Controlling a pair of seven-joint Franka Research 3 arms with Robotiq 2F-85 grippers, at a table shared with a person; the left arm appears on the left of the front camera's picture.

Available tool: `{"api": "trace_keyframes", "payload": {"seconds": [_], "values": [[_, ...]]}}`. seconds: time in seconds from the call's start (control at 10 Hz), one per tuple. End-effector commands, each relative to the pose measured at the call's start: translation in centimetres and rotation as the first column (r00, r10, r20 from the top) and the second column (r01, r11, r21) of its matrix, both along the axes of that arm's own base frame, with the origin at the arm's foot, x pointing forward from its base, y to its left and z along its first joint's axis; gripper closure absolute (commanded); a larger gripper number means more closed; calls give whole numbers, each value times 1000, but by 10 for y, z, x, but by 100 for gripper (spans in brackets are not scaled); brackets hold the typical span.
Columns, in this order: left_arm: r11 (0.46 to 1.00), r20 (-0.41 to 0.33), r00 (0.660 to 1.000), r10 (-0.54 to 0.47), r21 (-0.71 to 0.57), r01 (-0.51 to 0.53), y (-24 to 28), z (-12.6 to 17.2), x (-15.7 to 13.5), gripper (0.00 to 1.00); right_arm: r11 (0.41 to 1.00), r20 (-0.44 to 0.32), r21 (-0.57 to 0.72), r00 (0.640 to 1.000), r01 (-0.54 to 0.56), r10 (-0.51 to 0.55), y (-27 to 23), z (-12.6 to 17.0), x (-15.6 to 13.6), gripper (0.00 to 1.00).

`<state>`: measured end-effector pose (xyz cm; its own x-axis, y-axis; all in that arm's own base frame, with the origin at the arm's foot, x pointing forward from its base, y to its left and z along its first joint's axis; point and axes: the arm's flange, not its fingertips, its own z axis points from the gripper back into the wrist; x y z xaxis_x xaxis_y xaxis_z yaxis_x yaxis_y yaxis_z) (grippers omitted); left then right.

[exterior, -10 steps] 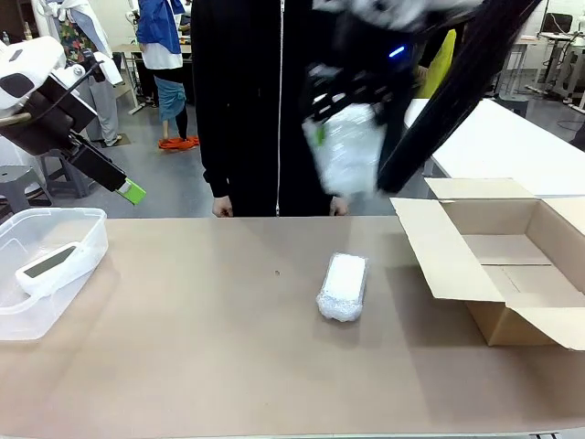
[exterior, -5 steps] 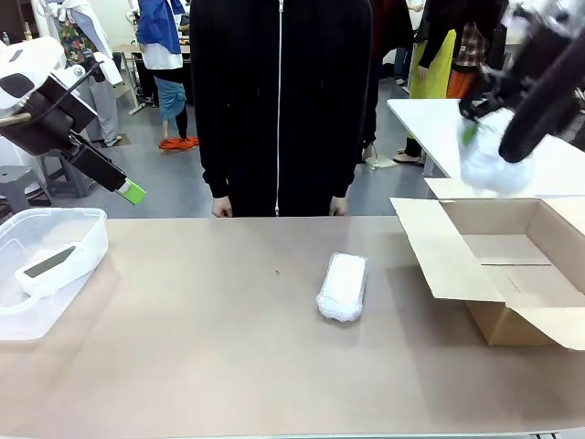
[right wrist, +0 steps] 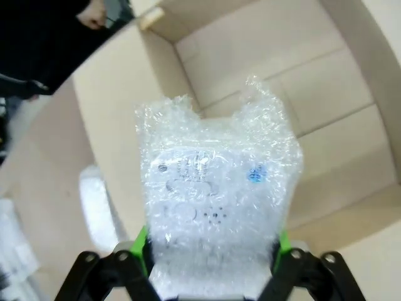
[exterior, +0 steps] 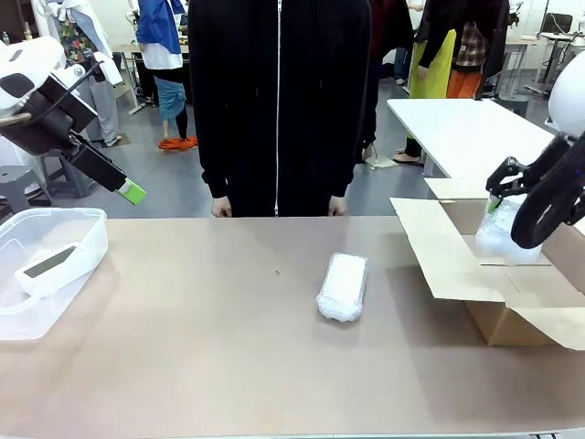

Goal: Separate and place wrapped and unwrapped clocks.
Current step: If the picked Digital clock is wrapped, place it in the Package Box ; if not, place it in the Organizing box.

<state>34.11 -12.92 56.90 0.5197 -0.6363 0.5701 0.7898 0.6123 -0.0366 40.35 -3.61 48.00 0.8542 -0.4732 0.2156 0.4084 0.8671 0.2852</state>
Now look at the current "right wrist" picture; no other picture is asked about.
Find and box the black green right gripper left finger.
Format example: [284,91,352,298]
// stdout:
[56,225,164,301]

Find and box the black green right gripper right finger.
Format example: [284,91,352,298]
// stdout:
[256,230,367,301]

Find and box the bubble-wrapped clock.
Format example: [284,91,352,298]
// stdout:
[78,165,127,253]
[133,73,304,291]

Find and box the person's bare hand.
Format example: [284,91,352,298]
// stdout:
[80,8,109,31]

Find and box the brown cardboard box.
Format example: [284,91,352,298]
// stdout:
[71,0,401,301]

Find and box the person in black jacket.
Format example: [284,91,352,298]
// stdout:
[0,0,136,97]

